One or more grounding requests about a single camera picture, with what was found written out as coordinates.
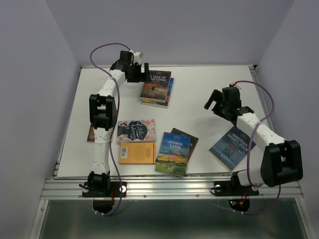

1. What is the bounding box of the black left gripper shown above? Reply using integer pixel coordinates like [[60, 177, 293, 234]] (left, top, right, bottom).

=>
[[127, 63, 151, 83]]

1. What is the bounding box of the Three Days to See book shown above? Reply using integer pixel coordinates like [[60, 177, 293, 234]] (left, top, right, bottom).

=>
[[171, 127, 199, 162]]

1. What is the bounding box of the Animal Farm blue book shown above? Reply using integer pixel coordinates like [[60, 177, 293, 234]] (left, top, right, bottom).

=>
[[155, 132, 191, 177]]

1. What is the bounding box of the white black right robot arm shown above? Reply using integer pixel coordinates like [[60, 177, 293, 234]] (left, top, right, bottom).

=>
[[204, 84, 303, 197]]

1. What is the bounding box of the brown book under left arm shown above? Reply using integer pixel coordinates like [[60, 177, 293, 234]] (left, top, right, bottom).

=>
[[87, 124, 95, 142]]

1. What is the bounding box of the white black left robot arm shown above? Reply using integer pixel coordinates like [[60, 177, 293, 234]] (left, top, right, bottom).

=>
[[79, 50, 150, 198]]

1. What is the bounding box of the Little Women floral book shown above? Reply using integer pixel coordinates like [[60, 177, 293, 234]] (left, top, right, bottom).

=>
[[117, 119, 156, 144]]

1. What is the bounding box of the Nineteen Eighty-Four blue book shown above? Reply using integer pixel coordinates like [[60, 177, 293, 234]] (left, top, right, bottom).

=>
[[209, 126, 250, 170]]

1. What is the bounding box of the orange back cover book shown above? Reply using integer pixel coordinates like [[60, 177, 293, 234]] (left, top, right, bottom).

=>
[[119, 142, 156, 164]]

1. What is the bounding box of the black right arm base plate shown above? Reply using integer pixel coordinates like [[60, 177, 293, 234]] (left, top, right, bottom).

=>
[[210, 181, 259, 197]]

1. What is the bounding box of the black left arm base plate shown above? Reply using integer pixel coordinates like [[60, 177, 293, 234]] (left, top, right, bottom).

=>
[[79, 181, 127, 198]]

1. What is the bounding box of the aluminium table frame rail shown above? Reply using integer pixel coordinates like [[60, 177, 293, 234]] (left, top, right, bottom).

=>
[[39, 64, 306, 200]]

